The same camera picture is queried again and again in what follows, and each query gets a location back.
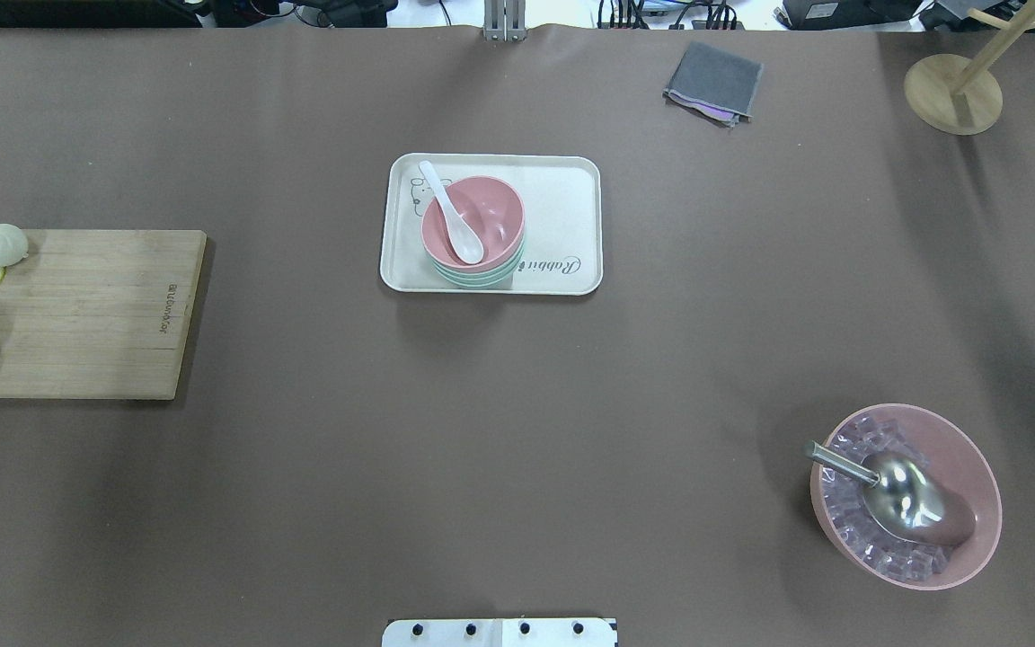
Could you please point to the metal ice scoop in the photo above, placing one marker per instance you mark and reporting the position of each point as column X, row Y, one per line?
column 902, row 499

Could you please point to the white ceramic spoon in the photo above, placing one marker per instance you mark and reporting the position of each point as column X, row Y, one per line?
column 464, row 241

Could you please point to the wooden mug tree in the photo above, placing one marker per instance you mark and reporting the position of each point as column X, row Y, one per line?
column 958, row 95

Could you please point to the white steamed bun toy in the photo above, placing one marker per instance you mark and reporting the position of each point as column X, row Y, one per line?
column 14, row 245

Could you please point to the small pink bowl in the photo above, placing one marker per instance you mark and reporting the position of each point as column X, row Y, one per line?
column 494, row 211

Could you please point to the cream serving tray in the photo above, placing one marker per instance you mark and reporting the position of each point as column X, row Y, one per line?
column 562, row 255

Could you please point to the large pink bowl with ice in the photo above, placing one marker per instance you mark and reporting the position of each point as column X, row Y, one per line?
column 945, row 453

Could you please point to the aluminium frame post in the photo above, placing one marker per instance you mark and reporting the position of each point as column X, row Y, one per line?
column 504, row 20

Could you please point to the grey folded cloth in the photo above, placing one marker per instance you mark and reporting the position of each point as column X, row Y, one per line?
column 718, row 84

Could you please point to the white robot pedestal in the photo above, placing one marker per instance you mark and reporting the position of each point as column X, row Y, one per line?
column 513, row 631

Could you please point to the wooden cutting board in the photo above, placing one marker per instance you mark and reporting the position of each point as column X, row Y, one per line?
column 99, row 314

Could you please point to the stacked green bowls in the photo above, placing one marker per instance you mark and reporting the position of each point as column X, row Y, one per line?
column 485, row 278

